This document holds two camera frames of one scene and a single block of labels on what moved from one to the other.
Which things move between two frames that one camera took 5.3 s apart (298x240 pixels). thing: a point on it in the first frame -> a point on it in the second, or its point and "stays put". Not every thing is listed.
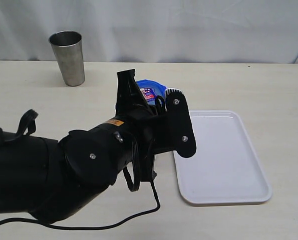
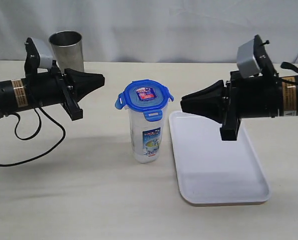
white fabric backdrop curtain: x=196 y=31 stays put
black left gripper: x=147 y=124 -> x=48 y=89
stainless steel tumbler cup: x=68 y=46 stays put
